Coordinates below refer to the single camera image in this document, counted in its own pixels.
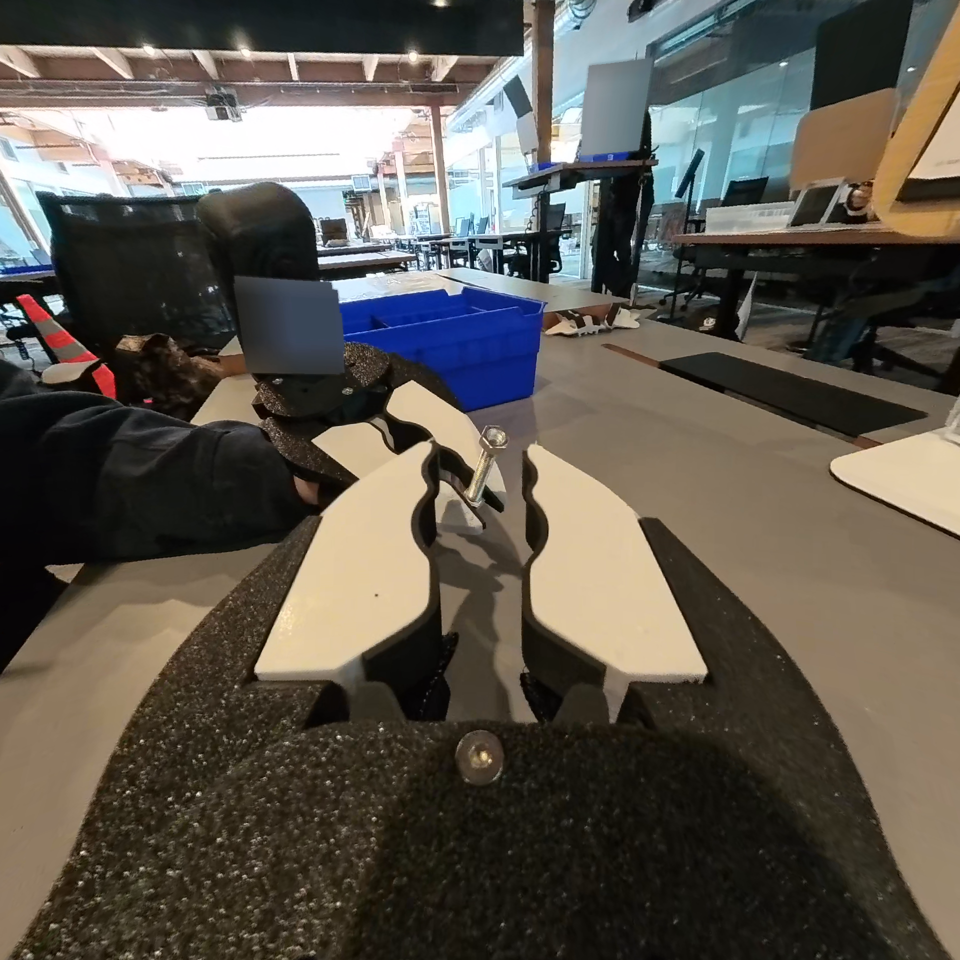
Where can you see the orange traffic cone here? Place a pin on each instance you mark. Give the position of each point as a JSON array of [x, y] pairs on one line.
[[64, 345]]

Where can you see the black mesh office chair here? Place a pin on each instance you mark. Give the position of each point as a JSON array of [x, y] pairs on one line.
[[127, 262]]

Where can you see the silver steel bolt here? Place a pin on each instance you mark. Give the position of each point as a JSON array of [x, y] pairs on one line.
[[484, 465]]

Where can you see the brown cardboard panel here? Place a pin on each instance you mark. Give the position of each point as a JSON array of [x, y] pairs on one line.
[[844, 139]]

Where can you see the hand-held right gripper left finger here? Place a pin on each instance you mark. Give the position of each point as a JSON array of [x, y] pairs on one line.
[[352, 570]]

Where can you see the white tablet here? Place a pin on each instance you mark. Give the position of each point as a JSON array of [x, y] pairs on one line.
[[817, 204]]

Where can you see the black hanging jacket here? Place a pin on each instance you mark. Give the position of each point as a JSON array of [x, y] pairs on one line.
[[622, 225]]

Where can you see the long wooden desk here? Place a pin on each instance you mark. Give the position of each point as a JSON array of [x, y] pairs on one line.
[[787, 238]]

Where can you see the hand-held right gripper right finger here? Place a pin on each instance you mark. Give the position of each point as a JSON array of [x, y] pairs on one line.
[[600, 577]]

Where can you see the person's left forearm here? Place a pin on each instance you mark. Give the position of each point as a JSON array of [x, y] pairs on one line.
[[112, 480]]

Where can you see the white instruction sheet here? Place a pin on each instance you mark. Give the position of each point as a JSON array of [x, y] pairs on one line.
[[937, 150]]

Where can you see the thick wooden pillar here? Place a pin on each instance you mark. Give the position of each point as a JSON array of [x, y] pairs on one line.
[[543, 75]]

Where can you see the camouflage bag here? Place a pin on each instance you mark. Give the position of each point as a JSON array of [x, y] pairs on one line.
[[169, 375]]

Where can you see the black table mat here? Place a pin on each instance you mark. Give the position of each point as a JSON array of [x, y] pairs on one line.
[[787, 394]]

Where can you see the blue plastic bin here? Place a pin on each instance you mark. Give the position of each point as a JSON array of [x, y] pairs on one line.
[[450, 345]]

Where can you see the raised standing desk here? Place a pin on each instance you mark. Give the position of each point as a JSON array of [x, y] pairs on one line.
[[585, 163]]

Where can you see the white hanging paper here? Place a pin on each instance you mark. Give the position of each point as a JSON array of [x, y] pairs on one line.
[[745, 307]]

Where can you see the black monitor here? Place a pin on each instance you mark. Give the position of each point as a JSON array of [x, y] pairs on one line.
[[870, 52]]

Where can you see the white wooden document stand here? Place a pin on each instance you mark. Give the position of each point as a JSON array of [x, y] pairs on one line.
[[907, 480]]

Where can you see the grey table with brown edge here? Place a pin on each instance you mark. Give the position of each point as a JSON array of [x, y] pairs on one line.
[[480, 281]]

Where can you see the person's left hand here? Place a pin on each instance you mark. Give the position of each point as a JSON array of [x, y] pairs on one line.
[[309, 493]]

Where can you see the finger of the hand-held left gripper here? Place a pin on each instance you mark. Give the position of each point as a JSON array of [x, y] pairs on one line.
[[352, 450], [427, 409]]

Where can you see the thin wooden pillar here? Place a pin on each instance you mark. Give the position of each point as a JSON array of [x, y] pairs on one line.
[[439, 165]]

